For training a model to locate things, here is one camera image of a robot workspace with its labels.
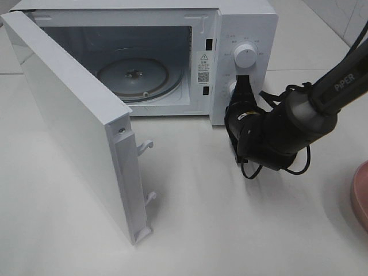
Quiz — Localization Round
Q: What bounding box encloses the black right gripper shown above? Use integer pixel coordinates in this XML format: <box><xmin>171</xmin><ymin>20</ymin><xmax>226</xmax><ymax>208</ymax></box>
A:
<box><xmin>225</xmin><ymin>75</ymin><xmax>267</xmax><ymax>164</ymax></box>

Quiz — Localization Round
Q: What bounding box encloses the pink round plate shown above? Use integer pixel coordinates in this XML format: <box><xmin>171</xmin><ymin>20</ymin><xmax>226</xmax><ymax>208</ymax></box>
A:
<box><xmin>350</xmin><ymin>161</ymin><xmax>367</xmax><ymax>232</ymax></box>

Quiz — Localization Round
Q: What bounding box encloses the white microwave door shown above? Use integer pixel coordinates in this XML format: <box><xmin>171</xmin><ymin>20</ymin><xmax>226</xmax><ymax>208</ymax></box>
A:
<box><xmin>1</xmin><ymin>11</ymin><xmax>156</xmax><ymax>244</ymax></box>

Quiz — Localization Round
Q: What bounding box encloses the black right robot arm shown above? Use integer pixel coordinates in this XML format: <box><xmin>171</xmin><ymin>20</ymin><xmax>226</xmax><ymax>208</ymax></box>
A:
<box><xmin>224</xmin><ymin>41</ymin><xmax>367</xmax><ymax>171</ymax></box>

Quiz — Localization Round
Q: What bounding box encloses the white lower microwave knob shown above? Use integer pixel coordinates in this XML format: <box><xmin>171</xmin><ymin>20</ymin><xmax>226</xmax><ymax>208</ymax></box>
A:
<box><xmin>228</xmin><ymin>81</ymin><xmax>237</xmax><ymax>99</ymax></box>

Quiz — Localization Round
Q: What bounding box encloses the white microwave knob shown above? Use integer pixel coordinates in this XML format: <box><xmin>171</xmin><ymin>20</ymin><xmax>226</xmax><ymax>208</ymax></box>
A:
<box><xmin>233</xmin><ymin>42</ymin><xmax>258</xmax><ymax>68</ymax></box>
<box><xmin>228</xmin><ymin>81</ymin><xmax>237</xmax><ymax>99</ymax></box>

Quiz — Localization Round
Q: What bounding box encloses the white upper microwave knob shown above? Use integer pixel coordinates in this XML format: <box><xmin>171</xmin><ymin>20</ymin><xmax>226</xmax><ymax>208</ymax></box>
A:
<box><xmin>233</xmin><ymin>42</ymin><xmax>258</xmax><ymax>68</ymax></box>

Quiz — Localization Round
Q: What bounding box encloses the white microwave oven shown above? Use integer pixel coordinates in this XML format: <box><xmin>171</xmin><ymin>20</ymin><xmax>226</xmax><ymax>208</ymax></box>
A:
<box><xmin>7</xmin><ymin>1</ymin><xmax>278</xmax><ymax>125</ymax></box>

